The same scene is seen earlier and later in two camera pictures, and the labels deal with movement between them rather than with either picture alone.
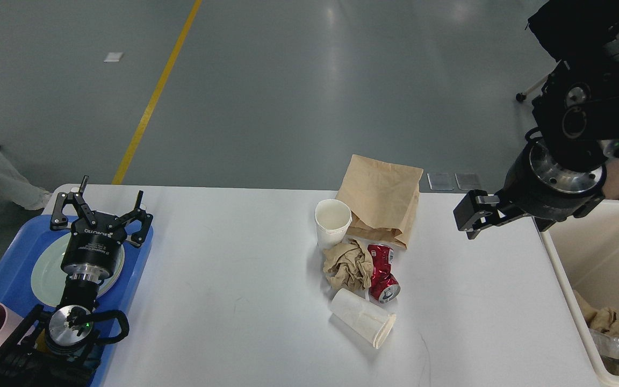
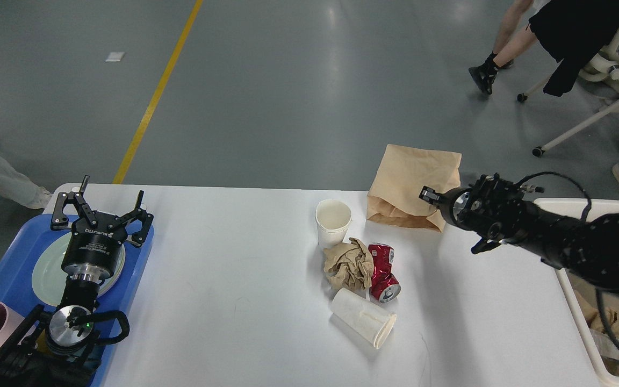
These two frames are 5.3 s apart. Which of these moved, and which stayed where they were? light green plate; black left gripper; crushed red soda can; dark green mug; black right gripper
Moved: black right gripper
Stayed: dark green mug; black left gripper; crushed red soda can; light green plate
